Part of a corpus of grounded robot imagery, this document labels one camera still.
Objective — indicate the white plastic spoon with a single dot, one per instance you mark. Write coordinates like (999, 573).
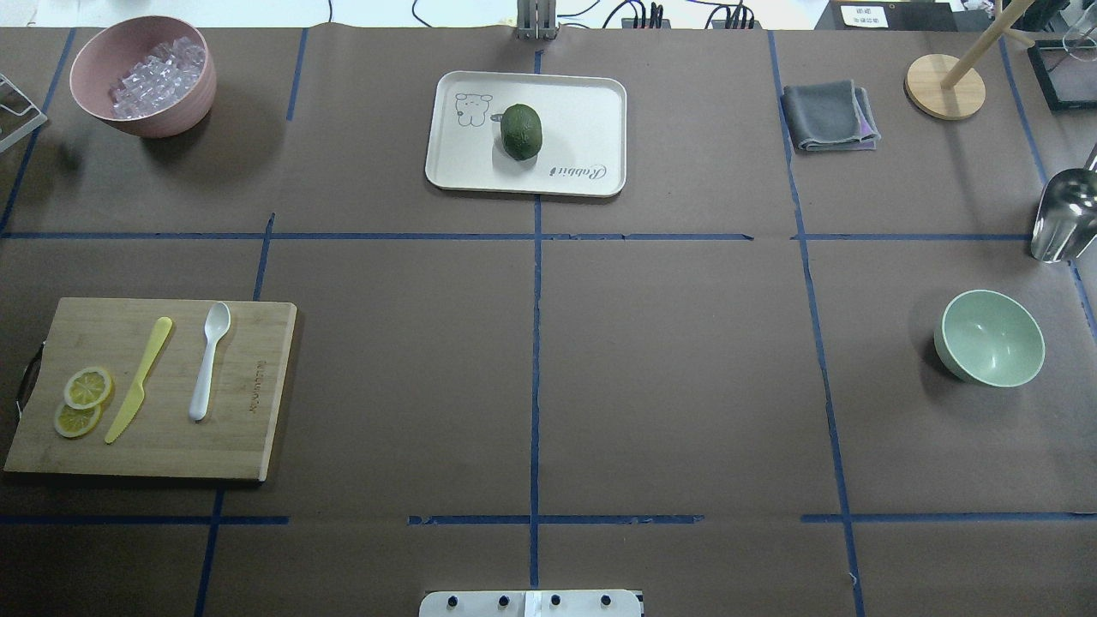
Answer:
(216, 325)

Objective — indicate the light green bowl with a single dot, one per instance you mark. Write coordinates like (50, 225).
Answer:
(985, 337)

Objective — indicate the pink bowl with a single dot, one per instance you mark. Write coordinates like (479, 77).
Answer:
(110, 55)

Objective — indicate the cream rabbit tray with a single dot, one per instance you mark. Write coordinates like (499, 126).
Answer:
(584, 134)

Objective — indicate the green avocado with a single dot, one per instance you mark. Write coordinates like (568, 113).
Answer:
(521, 132)

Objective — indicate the grey folded cloth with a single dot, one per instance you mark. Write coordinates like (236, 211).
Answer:
(832, 116)

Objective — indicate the bamboo cutting board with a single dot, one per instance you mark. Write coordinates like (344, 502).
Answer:
(233, 442)

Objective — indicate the yellow plastic knife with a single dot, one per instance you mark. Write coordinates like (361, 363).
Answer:
(136, 393)

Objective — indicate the clear ice cubes pile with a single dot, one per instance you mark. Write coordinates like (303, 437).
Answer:
(168, 72)

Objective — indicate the wooden round stand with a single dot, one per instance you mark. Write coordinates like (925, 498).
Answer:
(950, 88)

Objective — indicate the lower lemon slice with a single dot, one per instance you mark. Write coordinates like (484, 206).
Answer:
(71, 423)

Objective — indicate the black framed box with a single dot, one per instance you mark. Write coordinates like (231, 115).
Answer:
(1068, 83)

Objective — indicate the grey aluminium post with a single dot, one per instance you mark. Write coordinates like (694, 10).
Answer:
(537, 19)

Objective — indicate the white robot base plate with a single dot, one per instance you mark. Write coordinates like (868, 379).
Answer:
(590, 602)

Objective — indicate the white wire cup rack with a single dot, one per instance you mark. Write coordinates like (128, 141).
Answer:
(20, 116)

